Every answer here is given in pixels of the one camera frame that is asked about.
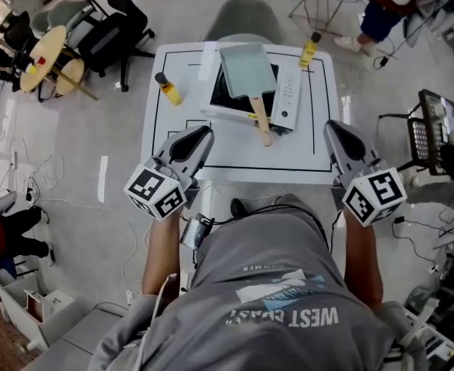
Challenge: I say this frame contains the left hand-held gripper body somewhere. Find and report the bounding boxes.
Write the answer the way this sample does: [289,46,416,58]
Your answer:
[123,124,216,221]

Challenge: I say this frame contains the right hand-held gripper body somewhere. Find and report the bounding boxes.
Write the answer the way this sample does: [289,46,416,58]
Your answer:
[323,120,408,228]

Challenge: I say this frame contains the white induction stove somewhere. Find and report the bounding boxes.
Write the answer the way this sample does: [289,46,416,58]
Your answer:
[199,61,303,134]

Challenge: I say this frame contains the pale green rectangular frying pan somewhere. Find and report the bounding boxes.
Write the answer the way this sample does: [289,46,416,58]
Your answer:
[218,43,280,148]

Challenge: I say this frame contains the person's left forearm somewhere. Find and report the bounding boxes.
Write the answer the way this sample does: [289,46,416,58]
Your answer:
[141,208,186,297]

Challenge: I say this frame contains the person's right forearm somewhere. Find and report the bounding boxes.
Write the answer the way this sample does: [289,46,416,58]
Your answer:
[342,209,385,309]

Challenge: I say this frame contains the small device with screen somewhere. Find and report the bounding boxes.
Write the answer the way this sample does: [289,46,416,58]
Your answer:
[179,213,216,251]

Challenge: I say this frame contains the white paper strip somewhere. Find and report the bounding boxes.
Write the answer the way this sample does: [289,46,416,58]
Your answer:
[97,155,109,204]

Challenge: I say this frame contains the person's black shoe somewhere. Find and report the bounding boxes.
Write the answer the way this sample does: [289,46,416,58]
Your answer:
[230,197,251,219]

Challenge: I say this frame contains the black control panel on stand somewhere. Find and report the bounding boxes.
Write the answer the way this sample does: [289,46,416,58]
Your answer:
[377,88,454,181]

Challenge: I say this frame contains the yellow oil bottle black cap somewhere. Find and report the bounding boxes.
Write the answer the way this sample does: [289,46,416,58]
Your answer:
[297,31,323,69]
[154,71,184,107]

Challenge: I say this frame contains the person's grey printed shirt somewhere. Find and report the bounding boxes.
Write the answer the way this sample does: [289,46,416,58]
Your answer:
[90,192,431,371]

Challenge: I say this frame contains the round wooden stool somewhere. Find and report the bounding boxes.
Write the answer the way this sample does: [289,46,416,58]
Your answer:
[55,57,86,96]

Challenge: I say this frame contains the black office chair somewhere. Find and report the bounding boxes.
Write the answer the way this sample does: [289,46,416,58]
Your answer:
[77,0,156,94]

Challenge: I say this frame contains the white open cabinet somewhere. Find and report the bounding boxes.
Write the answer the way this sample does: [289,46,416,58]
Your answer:
[0,278,77,353]

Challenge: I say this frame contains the round wooden table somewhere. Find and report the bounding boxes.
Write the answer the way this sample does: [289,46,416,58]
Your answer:
[19,25,69,94]

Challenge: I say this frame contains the grey shell chair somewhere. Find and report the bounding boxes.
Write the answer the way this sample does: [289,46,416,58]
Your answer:
[202,0,286,46]

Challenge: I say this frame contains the white floor cable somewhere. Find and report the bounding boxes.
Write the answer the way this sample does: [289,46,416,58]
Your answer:
[25,155,154,297]

